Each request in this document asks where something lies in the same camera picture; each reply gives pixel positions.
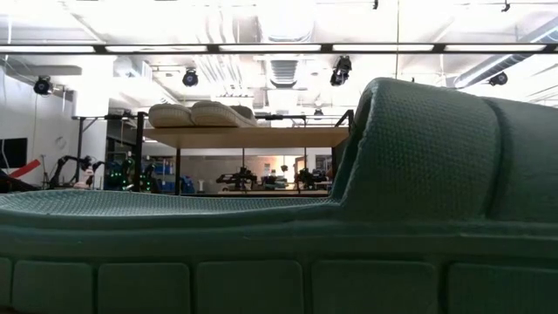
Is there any green rubber slide sandal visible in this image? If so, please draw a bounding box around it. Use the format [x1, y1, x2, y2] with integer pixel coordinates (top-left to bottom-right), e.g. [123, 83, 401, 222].
[0, 77, 558, 314]

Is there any black wall screen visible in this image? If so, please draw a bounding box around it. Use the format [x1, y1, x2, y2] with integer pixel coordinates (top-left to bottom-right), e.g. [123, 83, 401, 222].
[0, 137, 29, 169]

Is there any black ceiling spotlight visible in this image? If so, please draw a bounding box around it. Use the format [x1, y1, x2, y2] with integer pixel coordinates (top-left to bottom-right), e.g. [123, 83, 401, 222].
[330, 55, 353, 87]
[33, 75, 53, 96]
[181, 68, 200, 88]
[487, 71, 509, 87]

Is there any wooden shelf with black frame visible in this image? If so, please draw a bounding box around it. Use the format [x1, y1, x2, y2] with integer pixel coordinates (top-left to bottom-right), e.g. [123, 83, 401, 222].
[133, 108, 355, 196]

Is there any red bar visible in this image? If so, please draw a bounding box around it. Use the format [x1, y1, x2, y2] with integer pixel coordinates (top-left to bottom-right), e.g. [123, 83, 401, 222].
[8, 159, 41, 180]

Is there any silver ventilation duct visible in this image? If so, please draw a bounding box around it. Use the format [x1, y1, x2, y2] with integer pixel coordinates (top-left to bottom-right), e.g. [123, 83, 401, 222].
[265, 56, 303, 89]

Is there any background robot station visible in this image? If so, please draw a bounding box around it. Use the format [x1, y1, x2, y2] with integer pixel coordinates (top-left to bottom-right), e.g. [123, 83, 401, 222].
[215, 166, 258, 192]
[294, 167, 330, 191]

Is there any black aluminium table frame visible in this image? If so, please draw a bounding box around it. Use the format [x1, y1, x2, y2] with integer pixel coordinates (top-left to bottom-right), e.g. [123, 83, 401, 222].
[180, 190, 332, 198]

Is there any overhead frame light bar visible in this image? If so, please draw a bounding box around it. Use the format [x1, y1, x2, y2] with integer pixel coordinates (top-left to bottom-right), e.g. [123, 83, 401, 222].
[0, 42, 558, 55]

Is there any background robot with green lights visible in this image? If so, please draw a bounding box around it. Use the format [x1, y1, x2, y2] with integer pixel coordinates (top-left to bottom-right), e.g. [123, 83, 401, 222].
[104, 156, 158, 193]

